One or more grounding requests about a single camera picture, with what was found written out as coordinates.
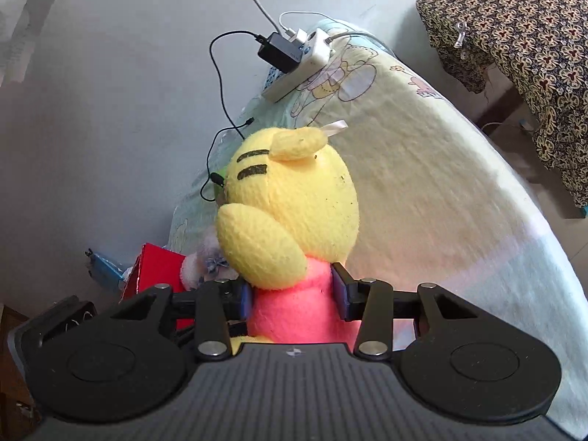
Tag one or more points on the white power strip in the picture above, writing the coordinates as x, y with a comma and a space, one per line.
294, 85

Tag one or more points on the yellow tiger plush toy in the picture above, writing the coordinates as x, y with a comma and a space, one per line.
298, 193

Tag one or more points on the white charger plug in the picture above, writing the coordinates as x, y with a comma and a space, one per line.
298, 36

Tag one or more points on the red cardboard box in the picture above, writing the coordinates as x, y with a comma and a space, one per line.
151, 266

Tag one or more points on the black power adapter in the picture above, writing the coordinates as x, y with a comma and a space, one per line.
278, 53

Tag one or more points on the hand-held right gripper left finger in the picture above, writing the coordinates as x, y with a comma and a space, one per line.
243, 301

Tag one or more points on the cream printed blanket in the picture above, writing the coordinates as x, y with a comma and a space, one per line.
436, 193

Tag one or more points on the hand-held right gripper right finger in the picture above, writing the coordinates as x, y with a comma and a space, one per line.
339, 291

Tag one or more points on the floral patterned tablecloth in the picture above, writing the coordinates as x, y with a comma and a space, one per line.
528, 32

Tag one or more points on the pale pink plush toy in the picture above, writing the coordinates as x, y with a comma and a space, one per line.
195, 270

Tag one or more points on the clear plastic clip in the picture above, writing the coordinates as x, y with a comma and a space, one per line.
460, 34

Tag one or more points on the blue plastic packet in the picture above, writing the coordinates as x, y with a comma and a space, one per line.
106, 268

